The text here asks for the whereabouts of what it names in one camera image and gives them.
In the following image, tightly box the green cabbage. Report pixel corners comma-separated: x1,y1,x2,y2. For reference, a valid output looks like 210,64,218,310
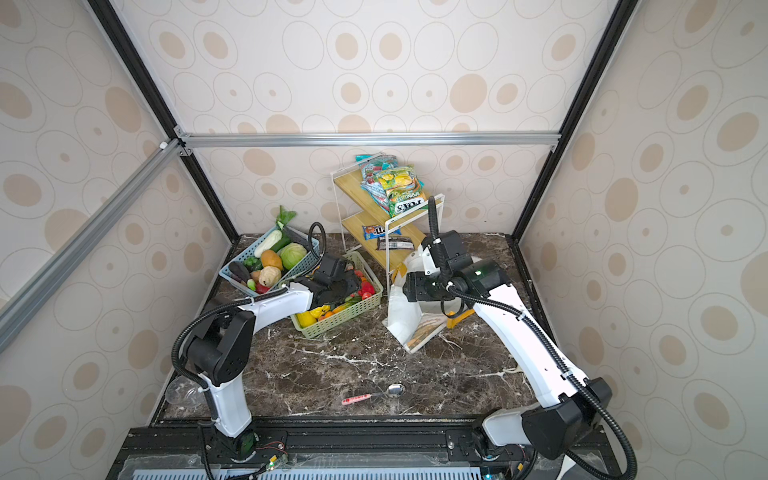
278,242,307,271

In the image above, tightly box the white wooden shelf rack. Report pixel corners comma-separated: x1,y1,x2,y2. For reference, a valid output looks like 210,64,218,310
330,152,428,284

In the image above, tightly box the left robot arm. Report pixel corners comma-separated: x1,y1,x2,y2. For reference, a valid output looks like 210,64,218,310
171,255,362,439

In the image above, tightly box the colourful candy bag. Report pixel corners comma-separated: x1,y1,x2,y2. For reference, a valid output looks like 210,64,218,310
355,153,399,199

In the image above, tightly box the white grocery bag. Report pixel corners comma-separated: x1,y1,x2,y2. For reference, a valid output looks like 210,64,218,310
385,246,474,354

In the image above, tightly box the yellow lemon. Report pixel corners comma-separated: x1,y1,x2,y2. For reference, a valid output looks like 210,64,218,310
296,312,317,329

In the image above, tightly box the clear plastic cup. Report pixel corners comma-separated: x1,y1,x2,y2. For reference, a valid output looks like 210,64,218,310
165,376,205,409

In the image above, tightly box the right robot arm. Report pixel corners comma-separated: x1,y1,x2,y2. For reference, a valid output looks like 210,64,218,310
403,231,638,479

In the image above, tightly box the green yellow candy bag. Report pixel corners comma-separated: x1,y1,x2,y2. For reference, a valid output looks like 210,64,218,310
375,166,428,217

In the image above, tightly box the blue plastic basket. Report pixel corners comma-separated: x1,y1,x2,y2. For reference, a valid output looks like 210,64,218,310
219,226,322,297

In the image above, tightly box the pink handled spoon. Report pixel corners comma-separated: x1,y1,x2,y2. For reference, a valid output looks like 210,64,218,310
341,384,404,406

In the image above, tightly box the orange potato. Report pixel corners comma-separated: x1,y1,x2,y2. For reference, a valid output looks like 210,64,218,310
260,249,283,271

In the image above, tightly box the blue snack packet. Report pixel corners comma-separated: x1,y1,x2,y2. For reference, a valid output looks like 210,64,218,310
362,225,401,241

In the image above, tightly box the dark purple eggplant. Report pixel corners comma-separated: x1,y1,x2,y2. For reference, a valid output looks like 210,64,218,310
228,261,252,283

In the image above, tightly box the white pumpkin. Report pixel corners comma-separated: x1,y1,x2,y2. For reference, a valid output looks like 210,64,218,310
258,266,282,289

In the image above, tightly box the green plastic basket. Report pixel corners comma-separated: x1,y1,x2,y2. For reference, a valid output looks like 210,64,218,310
290,251,384,339

